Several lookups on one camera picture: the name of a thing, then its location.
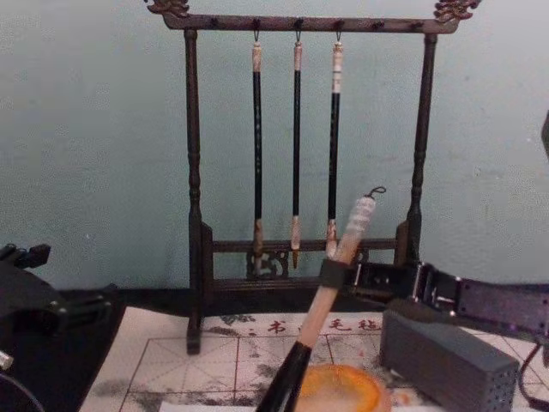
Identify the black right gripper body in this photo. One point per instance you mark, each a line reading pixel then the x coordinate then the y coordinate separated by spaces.
pixel 502 307

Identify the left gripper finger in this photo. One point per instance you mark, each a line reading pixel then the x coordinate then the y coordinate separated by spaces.
pixel 25 254
pixel 83 307

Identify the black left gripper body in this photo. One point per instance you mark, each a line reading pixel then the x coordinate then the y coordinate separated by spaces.
pixel 23 300

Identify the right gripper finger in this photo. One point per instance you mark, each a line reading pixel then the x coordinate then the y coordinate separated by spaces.
pixel 331 274
pixel 388 278

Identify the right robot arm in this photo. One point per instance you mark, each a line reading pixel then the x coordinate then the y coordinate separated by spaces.
pixel 446 360

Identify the black table cloth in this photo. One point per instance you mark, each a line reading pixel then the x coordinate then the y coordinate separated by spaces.
pixel 64 377

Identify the orange bowl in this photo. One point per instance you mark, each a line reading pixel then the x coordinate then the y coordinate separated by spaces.
pixel 343 388

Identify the hanging brush long white top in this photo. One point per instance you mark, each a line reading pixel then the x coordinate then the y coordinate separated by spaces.
pixel 334 150

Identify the white gridded felt mat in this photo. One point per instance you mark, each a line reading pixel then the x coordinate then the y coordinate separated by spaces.
pixel 193 369

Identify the hanging brush thin black shaft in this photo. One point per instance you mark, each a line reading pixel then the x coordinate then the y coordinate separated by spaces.
pixel 296 150

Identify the hanging brush thick brown tip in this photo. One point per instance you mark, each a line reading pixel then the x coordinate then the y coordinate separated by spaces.
pixel 257 150

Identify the dark wooden brush rack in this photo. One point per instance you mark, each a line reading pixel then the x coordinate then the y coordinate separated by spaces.
pixel 194 171

